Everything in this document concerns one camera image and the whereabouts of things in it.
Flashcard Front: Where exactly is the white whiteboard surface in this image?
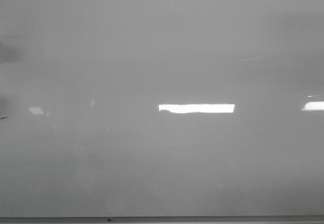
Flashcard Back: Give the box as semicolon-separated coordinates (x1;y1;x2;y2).
1;0;323;217

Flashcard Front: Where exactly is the grey aluminium whiteboard frame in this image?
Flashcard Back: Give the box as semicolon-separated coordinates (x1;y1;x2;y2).
1;215;323;223

